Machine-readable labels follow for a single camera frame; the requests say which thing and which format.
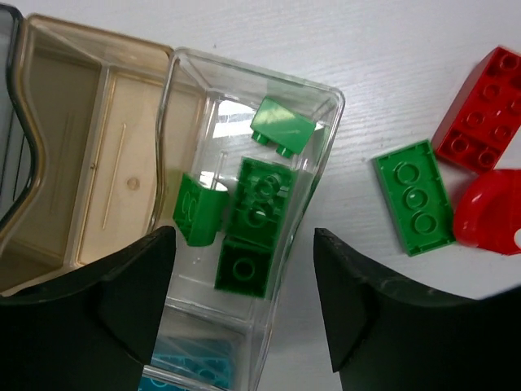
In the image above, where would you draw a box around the amber plastic container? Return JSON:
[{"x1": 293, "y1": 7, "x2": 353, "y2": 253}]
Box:
[{"x1": 1, "y1": 15, "x2": 173, "y2": 296}]

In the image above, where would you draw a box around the green 2x2 lego top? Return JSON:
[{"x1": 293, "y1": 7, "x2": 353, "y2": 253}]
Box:
[{"x1": 214, "y1": 235, "x2": 273, "y2": 298}]

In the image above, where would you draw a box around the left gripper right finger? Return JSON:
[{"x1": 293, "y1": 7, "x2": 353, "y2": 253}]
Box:
[{"x1": 313, "y1": 228, "x2": 520, "y2": 390}]

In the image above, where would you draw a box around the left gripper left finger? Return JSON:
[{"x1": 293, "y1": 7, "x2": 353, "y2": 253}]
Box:
[{"x1": 1, "y1": 226, "x2": 176, "y2": 390}]

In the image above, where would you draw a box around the smoky grey plastic container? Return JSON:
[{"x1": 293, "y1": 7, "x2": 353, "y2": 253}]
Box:
[{"x1": 1, "y1": 3, "x2": 38, "y2": 228}]

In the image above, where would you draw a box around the green sloped lego brick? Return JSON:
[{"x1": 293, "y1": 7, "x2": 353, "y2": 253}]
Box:
[{"x1": 250, "y1": 97, "x2": 316, "y2": 158}]

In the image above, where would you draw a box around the clear plastic container lower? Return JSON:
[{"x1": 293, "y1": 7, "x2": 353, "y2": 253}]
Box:
[{"x1": 138, "y1": 307, "x2": 250, "y2": 390}]

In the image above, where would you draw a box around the green 2x4 lego flat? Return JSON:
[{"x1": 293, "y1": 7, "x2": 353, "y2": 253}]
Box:
[{"x1": 373, "y1": 140, "x2": 455, "y2": 257}]

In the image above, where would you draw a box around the red round lego piece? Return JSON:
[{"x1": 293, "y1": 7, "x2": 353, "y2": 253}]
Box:
[{"x1": 453, "y1": 169, "x2": 520, "y2": 256}]

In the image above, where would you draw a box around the cyan 2x4 lego brick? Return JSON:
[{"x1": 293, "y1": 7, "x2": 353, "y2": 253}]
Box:
[{"x1": 151, "y1": 354, "x2": 234, "y2": 389}]

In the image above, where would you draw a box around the red 2x4 lego brick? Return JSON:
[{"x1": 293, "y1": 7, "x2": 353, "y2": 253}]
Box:
[{"x1": 432, "y1": 46, "x2": 520, "y2": 174}]

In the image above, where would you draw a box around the green 2x2 lego brick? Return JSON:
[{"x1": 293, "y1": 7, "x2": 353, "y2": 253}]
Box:
[{"x1": 225, "y1": 157, "x2": 296, "y2": 249}]

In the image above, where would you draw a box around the clear plastic container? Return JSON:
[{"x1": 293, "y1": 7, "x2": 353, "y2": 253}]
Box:
[
  {"x1": 138, "y1": 307, "x2": 250, "y2": 390},
  {"x1": 142, "y1": 46, "x2": 346, "y2": 391}
]

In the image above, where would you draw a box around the clear plastic container upper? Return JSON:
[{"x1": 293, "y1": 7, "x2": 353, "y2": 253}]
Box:
[{"x1": 142, "y1": 46, "x2": 346, "y2": 391}]

